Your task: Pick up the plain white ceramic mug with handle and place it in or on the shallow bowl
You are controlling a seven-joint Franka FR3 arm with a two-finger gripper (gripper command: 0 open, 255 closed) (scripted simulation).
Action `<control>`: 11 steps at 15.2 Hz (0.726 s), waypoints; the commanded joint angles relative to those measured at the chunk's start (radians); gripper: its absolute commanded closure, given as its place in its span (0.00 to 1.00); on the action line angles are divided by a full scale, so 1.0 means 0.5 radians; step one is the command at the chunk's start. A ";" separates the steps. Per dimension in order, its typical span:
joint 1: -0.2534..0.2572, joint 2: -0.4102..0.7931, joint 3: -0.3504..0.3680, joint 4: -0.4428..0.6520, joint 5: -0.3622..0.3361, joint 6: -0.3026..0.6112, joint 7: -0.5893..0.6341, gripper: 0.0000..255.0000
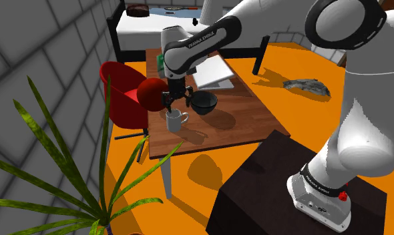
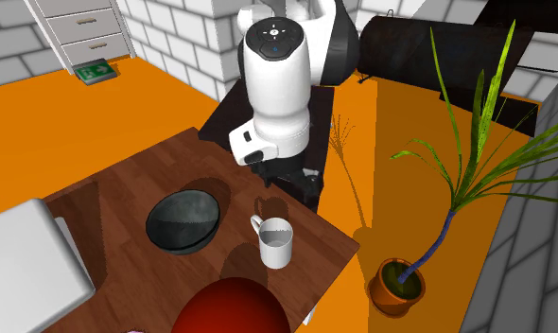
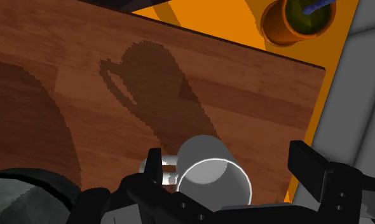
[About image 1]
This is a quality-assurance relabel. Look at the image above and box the red ball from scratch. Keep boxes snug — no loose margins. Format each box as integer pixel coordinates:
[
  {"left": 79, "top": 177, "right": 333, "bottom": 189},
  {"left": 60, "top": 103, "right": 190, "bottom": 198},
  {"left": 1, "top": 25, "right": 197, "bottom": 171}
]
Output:
[{"left": 136, "top": 77, "right": 170, "bottom": 112}]

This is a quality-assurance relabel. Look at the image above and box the black-framed bed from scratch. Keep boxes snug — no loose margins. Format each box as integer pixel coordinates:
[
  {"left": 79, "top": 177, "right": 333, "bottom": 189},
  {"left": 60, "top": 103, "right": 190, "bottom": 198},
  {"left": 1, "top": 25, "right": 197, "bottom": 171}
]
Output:
[{"left": 106, "top": 0, "right": 271, "bottom": 76}]

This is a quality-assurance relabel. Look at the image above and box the dark robot stand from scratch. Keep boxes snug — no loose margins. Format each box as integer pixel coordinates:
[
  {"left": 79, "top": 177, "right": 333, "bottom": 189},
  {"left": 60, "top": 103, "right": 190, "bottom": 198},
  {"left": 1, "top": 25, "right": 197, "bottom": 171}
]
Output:
[{"left": 205, "top": 129, "right": 388, "bottom": 235}]

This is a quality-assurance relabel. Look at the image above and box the green potted plant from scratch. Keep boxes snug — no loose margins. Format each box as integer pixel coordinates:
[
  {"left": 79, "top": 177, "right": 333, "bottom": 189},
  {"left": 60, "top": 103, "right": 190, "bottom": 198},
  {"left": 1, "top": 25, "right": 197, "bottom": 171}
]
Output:
[{"left": 0, "top": 74, "right": 184, "bottom": 235}]

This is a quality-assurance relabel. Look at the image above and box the green box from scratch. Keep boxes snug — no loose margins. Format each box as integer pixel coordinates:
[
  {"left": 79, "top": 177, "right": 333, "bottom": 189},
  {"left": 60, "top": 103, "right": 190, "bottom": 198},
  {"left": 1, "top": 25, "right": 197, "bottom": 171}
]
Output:
[{"left": 156, "top": 53, "right": 166, "bottom": 73}]

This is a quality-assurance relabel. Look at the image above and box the red chair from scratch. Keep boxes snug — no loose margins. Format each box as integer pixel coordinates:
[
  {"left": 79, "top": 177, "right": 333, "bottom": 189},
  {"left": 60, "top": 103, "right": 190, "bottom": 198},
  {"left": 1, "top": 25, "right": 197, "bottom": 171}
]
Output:
[{"left": 99, "top": 61, "right": 150, "bottom": 163}]

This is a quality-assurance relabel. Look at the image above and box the white laptop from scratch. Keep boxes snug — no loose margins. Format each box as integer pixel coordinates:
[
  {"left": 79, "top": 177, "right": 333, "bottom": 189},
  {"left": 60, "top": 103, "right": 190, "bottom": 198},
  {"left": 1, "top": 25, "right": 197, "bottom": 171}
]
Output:
[{"left": 192, "top": 54, "right": 236, "bottom": 91}]

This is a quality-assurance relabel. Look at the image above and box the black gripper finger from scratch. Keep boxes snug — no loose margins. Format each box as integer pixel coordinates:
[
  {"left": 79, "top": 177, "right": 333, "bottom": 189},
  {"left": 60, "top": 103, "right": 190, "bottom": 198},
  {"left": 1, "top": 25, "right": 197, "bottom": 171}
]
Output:
[
  {"left": 183, "top": 85, "right": 195, "bottom": 108},
  {"left": 161, "top": 91, "right": 174, "bottom": 113}
]

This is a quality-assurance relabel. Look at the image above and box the wooden table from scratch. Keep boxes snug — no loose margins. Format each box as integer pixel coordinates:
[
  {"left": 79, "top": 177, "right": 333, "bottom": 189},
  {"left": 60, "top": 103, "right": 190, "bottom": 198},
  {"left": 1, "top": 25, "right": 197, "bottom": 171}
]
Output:
[{"left": 145, "top": 47, "right": 291, "bottom": 200}]

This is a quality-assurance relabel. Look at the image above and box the white mug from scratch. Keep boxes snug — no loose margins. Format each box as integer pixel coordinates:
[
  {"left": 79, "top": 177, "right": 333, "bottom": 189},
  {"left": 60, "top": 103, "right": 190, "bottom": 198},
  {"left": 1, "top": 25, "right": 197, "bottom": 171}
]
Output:
[{"left": 165, "top": 109, "right": 190, "bottom": 134}]

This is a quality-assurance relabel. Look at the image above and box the grey crumpled cloth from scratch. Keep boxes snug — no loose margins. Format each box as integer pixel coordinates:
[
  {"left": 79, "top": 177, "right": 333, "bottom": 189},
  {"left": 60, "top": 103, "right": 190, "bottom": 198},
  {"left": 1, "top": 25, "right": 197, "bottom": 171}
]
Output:
[{"left": 282, "top": 78, "right": 332, "bottom": 97}]

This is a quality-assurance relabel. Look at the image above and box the black bowl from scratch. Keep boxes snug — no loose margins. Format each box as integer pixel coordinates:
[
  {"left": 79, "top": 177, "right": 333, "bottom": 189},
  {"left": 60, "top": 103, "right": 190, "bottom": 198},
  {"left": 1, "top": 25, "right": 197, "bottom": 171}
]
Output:
[{"left": 190, "top": 90, "right": 218, "bottom": 116}]

